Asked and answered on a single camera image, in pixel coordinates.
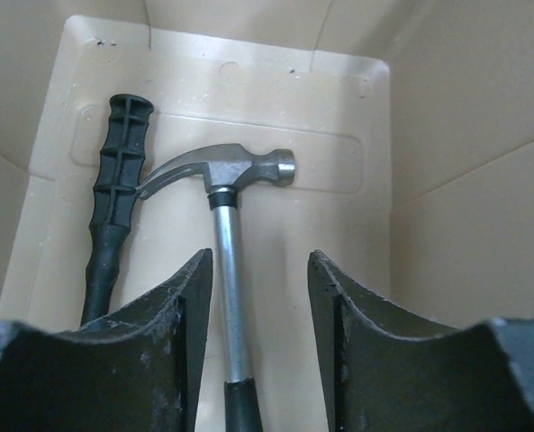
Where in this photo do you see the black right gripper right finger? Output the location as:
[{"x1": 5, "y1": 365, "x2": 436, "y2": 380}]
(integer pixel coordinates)
[{"x1": 308, "y1": 250, "x2": 534, "y2": 431}]

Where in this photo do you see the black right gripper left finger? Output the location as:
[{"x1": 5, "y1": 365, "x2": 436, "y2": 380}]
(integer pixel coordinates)
[{"x1": 0, "y1": 249, "x2": 213, "y2": 431}]

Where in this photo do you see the black handled claw hammer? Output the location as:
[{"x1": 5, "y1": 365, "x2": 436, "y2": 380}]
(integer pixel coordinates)
[{"x1": 138, "y1": 143, "x2": 296, "y2": 431}]

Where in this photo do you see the black rubber mallet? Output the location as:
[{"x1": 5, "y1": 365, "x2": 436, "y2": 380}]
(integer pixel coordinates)
[{"x1": 81, "y1": 94, "x2": 154, "y2": 325}]

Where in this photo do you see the tan plastic tool box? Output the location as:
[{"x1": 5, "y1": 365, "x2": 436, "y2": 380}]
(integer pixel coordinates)
[{"x1": 0, "y1": 0, "x2": 534, "y2": 432}]

